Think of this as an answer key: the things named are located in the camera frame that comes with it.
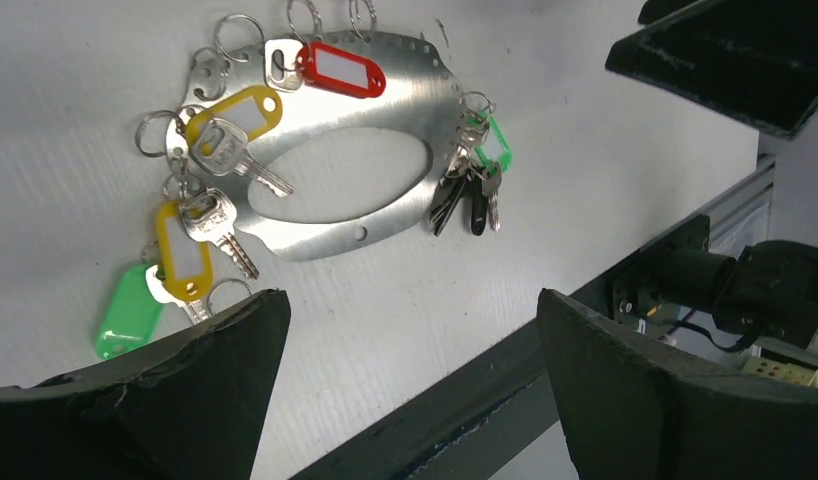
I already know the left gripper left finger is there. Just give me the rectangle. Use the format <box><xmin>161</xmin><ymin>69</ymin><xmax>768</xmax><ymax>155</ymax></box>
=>
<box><xmin>0</xmin><ymin>289</ymin><xmax>291</xmax><ymax>479</ymax></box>

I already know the large keyring with keys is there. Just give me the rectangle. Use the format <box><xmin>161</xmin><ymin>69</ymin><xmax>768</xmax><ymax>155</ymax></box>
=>
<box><xmin>146</xmin><ymin>15</ymin><xmax>512</xmax><ymax>302</ymax></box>

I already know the green tagged key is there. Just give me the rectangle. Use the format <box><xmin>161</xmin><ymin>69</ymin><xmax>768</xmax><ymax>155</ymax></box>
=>
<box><xmin>93</xmin><ymin>262</ymin><xmax>214</xmax><ymax>363</ymax></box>

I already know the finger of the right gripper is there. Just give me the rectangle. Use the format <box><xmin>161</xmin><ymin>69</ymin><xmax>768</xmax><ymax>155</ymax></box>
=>
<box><xmin>605</xmin><ymin>0</ymin><xmax>818</xmax><ymax>140</ymax></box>

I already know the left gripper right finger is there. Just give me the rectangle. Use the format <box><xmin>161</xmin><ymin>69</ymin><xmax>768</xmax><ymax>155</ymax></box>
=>
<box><xmin>536</xmin><ymin>289</ymin><xmax>818</xmax><ymax>479</ymax></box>

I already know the loose small split ring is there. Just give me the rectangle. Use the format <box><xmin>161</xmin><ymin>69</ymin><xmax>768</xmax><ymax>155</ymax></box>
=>
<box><xmin>206</xmin><ymin>278</ymin><xmax>255</xmax><ymax>318</ymax></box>

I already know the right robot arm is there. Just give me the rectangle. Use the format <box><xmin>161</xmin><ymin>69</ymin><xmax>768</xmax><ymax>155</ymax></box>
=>
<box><xmin>603</xmin><ymin>1</ymin><xmax>818</xmax><ymax>351</ymax></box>

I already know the cream perforated basket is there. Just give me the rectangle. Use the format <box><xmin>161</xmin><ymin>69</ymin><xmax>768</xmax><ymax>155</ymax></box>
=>
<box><xmin>741</xmin><ymin>356</ymin><xmax>818</xmax><ymax>388</ymax></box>

